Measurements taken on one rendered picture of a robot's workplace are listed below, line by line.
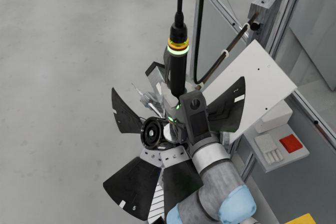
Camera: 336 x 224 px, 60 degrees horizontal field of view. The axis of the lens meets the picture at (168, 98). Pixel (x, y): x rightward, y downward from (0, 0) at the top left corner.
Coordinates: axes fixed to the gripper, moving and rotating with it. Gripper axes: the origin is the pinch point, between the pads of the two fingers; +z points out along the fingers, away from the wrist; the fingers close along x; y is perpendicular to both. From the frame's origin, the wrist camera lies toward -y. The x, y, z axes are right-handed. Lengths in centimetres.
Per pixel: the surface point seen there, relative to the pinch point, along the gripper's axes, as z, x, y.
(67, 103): 137, -46, 154
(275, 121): 8, 57, 60
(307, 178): -15, 70, 88
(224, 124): -9.7, 11.9, 12.8
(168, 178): -9.5, -5.0, 35.8
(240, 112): -9.1, 16.5, 9.9
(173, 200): -16.7, -5.9, 36.3
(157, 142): 1.6, -4.5, 30.6
